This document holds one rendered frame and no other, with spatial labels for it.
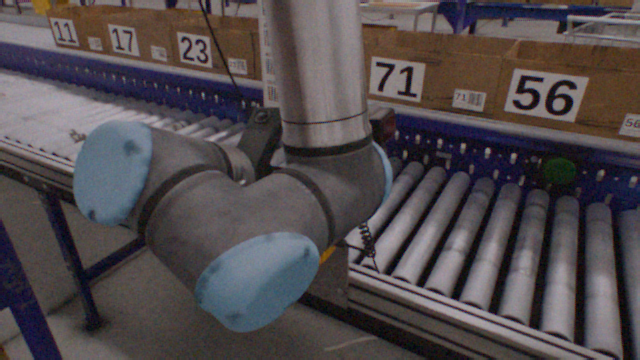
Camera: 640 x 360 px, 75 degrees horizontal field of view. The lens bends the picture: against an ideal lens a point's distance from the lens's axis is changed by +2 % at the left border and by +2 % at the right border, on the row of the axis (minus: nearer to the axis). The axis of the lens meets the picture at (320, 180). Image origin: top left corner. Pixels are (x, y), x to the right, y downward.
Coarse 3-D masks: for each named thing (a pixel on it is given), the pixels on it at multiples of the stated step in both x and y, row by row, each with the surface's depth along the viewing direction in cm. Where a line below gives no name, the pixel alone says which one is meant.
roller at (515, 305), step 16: (544, 192) 105; (528, 208) 99; (544, 208) 99; (528, 224) 92; (544, 224) 95; (528, 240) 87; (512, 256) 85; (528, 256) 82; (512, 272) 79; (528, 272) 78; (512, 288) 75; (528, 288) 75; (512, 304) 71; (528, 304) 72; (512, 320) 70; (528, 320) 70
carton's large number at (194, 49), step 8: (184, 40) 155; (192, 40) 153; (200, 40) 151; (208, 40) 149; (184, 48) 156; (192, 48) 154; (200, 48) 152; (208, 48) 150; (184, 56) 158; (192, 56) 156; (200, 56) 154; (208, 56) 152; (200, 64) 156; (208, 64) 154
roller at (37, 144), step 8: (144, 104) 165; (152, 104) 166; (128, 112) 158; (136, 112) 160; (96, 120) 149; (104, 120) 150; (80, 128) 143; (88, 128) 145; (48, 136) 136; (56, 136) 137; (64, 136) 138; (32, 144) 131; (40, 144) 132; (48, 144) 134
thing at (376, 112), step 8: (368, 104) 59; (376, 104) 59; (376, 112) 57; (384, 112) 57; (392, 112) 58; (376, 120) 55; (384, 120) 56; (392, 120) 58; (376, 128) 55; (384, 128) 56; (392, 128) 58; (376, 136) 55; (384, 136) 56; (392, 136) 59; (384, 144) 57
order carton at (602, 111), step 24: (528, 48) 125; (552, 48) 122; (576, 48) 119; (600, 48) 117; (624, 48) 114; (504, 72) 105; (552, 72) 100; (576, 72) 97; (600, 72) 95; (624, 72) 93; (504, 96) 107; (600, 96) 97; (624, 96) 95; (504, 120) 110; (528, 120) 107; (552, 120) 104; (576, 120) 101; (600, 120) 99; (624, 120) 97
